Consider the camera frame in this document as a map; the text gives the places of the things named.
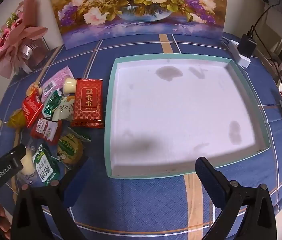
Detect large red snack packet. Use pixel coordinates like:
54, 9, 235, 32
70, 78, 105, 129

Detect black charger cable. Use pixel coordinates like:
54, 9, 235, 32
252, 0, 282, 34

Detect shallow teal cardboard box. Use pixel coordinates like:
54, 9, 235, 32
105, 53, 271, 179

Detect person's left hand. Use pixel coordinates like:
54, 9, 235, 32
0, 201, 12, 240

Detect red and white snack packet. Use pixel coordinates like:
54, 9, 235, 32
30, 119, 62, 145

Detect dark green snack packet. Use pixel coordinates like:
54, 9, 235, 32
32, 145, 61, 187

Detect thin black cable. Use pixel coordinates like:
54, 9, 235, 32
254, 29, 282, 113

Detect pink flower bouquet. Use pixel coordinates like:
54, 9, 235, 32
0, 0, 49, 80

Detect black charger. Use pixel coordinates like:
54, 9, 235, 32
238, 25, 257, 58

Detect round green yellow snack packet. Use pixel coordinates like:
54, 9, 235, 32
56, 127, 91, 165

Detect cream white snack packet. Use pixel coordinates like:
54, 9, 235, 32
56, 96, 75, 122

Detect glass vase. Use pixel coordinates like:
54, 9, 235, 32
14, 36, 49, 75

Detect white power strip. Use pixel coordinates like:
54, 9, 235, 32
229, 39, 252, 67

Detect orange round pastry packet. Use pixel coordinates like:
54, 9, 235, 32
63, 78, 78, 97

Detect clear white bun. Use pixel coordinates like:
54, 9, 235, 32
16, 146, 39, 183

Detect small red snack packet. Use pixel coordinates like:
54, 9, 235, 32
22, 96, 44, 128

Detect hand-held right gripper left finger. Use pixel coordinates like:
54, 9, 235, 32
11, 156, 94, 240

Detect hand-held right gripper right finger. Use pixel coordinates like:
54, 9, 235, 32
195, 156, 282, 240

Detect orange cake roll packet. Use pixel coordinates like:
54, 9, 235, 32
26, 82, 44, 98

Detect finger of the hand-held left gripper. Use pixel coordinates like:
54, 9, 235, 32
0, 144, 27, 167

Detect flower painting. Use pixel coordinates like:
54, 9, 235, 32
47, 0, 228, 50

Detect green and white snack packet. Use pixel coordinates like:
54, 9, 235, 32
42, 90, 62, 118

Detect pink snack packet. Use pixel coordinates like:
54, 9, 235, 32
41, 66, 74, 97

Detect blue plaid tablecloth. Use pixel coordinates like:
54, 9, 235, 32
0, 31, 282, 240

